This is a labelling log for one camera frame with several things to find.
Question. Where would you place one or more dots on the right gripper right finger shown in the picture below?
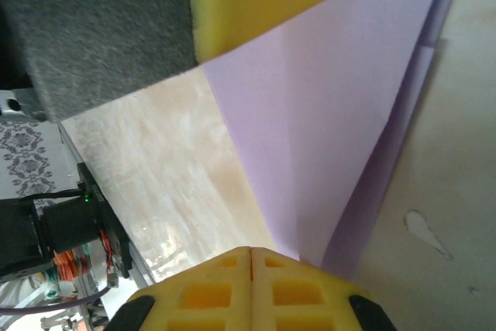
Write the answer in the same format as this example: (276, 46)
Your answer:
(302, 300)

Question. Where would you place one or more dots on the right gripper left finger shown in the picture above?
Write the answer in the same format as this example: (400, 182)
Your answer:
(201, 300)

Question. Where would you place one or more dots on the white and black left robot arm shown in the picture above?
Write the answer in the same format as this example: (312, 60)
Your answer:
(62, 226)

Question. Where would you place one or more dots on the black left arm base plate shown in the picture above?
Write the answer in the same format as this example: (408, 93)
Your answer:
(101, 209)

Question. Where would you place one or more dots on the purple paper sheet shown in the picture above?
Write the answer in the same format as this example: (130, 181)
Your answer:
(310, 133)

